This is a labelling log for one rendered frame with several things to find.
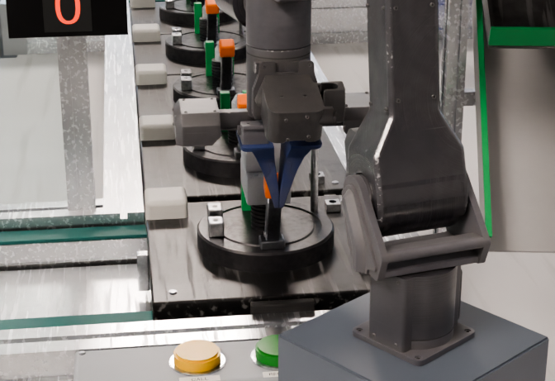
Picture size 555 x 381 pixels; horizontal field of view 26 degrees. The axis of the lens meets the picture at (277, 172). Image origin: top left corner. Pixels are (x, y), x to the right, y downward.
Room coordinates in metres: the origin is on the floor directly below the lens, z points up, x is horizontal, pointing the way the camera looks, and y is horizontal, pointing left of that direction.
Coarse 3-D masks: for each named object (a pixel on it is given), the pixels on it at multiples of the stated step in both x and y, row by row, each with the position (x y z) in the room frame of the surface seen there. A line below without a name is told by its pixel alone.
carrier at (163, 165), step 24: (144, 120) 1.46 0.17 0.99; (168, 120) 1.46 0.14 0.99; (144, 144) 1.42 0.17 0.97; (168, 144) 1.42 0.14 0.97; (216, 144) 1.37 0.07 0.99; (144, 168) 1.34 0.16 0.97; (168, 168) 1.34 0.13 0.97; (192, 168) 1.34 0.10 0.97; (216, 168) 1.31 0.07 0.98; (336, 168) 1.34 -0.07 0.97; (144, 192) 1.27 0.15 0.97; (192, 192) 1.26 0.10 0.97; (216, 192) 1.26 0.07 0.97; (240, 192) 1.26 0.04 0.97; (336, 192) 1.27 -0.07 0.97
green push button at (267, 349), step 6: (270, 336) 0.92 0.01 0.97; (276, 336) 0.92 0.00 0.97; (258, 342) 0.91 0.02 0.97; (264, 342) 0.91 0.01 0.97; (270, 342) 0.91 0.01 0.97; (276, 342) 0.91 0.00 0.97; (258, 348) 0.91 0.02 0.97; (264, 348) 0.90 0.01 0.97; (270, 348) 0.90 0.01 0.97; (276, 348) 0.90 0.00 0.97; (258, 354) 0.90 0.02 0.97; (264, 354) 0.90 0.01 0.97; (270, 354) 0.89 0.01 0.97; (276, 354) 0.89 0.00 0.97; (264, 360) 0.89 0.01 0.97; (270, 360) 0.89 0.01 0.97; (276, 360) 0.89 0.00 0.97; (276, 366) 0.89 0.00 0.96
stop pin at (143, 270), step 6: (138, 252) 1.11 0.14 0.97; (144, 252) 1.11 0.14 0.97; (138, 258) 1.10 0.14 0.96; (144, 258) 1.10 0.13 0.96; (138, 264) 1.10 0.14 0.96; (144, 264) 1.10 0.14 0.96; (138, 270) 1.10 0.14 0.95; (144, 270) 1.10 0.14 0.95; (138, 276) 1.10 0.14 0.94; (144, 276) 1.10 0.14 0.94; (138, 282) 1.10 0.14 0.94; (144, 282) 1.10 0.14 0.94; (138, 288) 1.10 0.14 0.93; (144, 288) 1.10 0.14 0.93
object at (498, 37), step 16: (496, 0) 1.14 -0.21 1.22; (512, 0) 1.14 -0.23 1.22; (528, 0) 1.14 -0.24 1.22; (544, 0) 1.14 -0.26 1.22; (496, 16) 1.12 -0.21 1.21; (512, 16) 1.12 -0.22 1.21; (528, 16) 1.12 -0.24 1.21; (544, 16) 1.12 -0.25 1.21; (496, 32) 1.08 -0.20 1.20; (512, 32) 1.08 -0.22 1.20; (528, 32) 1.07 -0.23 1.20; (544, 32) 1.07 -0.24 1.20; (512, 48) 1.08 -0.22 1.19; (528, 48) 1.08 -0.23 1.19; (544, 48) 1.08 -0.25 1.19
